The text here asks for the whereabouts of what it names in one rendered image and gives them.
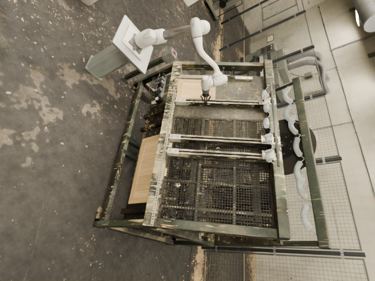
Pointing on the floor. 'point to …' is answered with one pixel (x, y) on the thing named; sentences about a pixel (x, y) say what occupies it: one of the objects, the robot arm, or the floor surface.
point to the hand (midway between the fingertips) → (205, 102)
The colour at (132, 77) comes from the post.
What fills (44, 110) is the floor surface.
